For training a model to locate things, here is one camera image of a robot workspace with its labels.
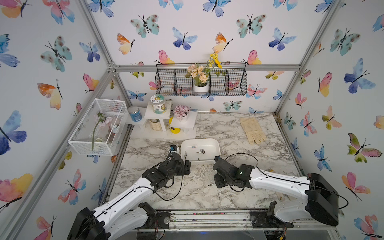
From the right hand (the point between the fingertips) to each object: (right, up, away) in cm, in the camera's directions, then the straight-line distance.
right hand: (216, 179), depth 80 cm
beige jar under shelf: (-39, +29, +24) cm, 54 cm away
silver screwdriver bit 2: (-6, +11, +18) cm, 22 cm away
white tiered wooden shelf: (-34, +28, +23) cm, 50 cm away
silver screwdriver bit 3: (-18, +9, +17) cm, 26 cm away
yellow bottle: (-26, +25, +23) cm, 43 cm away
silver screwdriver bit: (-6, +12, +18) cm, 23 cm away
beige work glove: (+31, +25, +30) cm, 50 cm away
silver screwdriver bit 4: (-10, +11, +18) cm, 24 cm away
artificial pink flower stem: (-58, +31, -5) cm, 66 cm away
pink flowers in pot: (-19, +37, +6) cm, 42 cm away
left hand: (-17, +8, +1) cm, 19 cm away
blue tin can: (-47, +36, +10) cm, 60 cm away
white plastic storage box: (-8, +12, +18) cm, 23 cm away
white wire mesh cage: (-59, +26, -6) cm, 64 cm away
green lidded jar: (-32, +39, +4) cm, 51 cm away
